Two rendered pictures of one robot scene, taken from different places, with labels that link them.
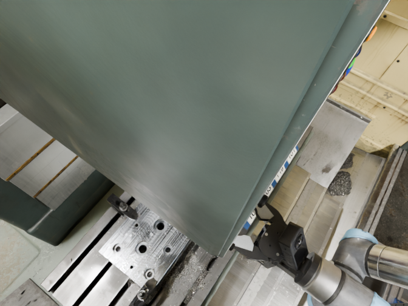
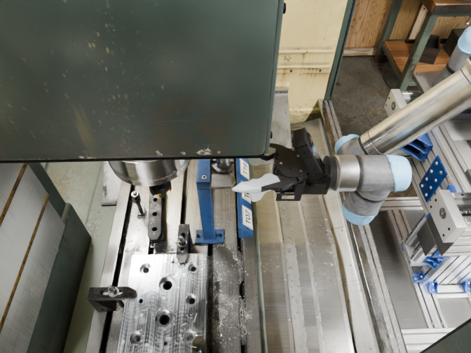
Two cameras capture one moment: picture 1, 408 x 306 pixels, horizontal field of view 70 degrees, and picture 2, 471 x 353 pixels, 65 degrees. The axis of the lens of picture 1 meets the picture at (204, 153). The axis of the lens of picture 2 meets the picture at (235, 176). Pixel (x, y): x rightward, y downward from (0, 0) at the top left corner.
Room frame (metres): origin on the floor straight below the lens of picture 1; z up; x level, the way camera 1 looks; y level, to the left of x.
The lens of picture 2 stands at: (-0.22, 0.20, 2.02)
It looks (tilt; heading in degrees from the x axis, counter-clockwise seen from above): 51 degrees down; 328
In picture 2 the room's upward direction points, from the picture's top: straight up
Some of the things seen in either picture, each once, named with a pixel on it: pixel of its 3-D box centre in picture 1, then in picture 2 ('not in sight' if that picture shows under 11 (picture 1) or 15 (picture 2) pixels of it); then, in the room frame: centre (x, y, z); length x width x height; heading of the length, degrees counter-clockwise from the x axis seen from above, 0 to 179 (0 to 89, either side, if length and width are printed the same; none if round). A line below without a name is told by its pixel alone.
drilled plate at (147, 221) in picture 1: (152, 238); (166, 303); (0.22, 0.16, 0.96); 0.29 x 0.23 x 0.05; 149
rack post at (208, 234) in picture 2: not in sight; (207, 213); (0.37, -0.07, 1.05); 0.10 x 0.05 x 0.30; 59
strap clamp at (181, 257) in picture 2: not in sight; (183, 246); (0.35, 0.03, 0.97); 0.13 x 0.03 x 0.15; 149
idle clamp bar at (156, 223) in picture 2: not in sight; (156, 211); (0.55, 0.04, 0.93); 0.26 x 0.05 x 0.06; 154
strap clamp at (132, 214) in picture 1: (124, 209); (114, 296); (0.31, 0.28, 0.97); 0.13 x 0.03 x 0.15; 59
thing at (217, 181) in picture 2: not in sight; (223, 181); (0.35, -0.12, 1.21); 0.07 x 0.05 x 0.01; 59
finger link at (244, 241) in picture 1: (229, 241); (256, 191); (0.13, -0.07, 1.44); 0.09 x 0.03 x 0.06; 83
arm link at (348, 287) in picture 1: (354, 303); (378, 174); (0.04, -0.31, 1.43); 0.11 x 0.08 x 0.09; 59
